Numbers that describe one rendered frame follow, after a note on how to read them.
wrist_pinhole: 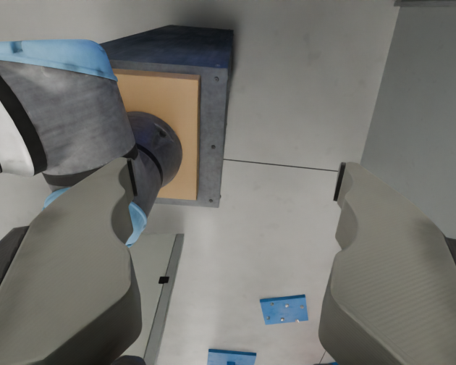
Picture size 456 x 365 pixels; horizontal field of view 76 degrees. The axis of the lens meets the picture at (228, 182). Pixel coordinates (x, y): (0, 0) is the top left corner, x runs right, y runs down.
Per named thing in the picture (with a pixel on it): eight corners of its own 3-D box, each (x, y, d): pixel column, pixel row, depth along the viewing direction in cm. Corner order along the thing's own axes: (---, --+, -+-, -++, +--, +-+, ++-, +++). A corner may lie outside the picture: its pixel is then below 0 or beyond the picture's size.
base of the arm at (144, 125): (183, 187, 59) (174, 218, 50) (108, 182, 59) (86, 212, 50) (181, 114, 51) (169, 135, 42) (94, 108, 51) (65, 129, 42)
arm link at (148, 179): (102, 211, 50) (60, 273, 38) (69, 137, 43) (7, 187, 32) (170, 204, 49) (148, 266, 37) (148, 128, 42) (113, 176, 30)
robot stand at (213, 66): (229, 94, 152) (218, 208, 66) (171, 90, 151) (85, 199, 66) (233, 30, 136) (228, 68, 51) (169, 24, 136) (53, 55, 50)
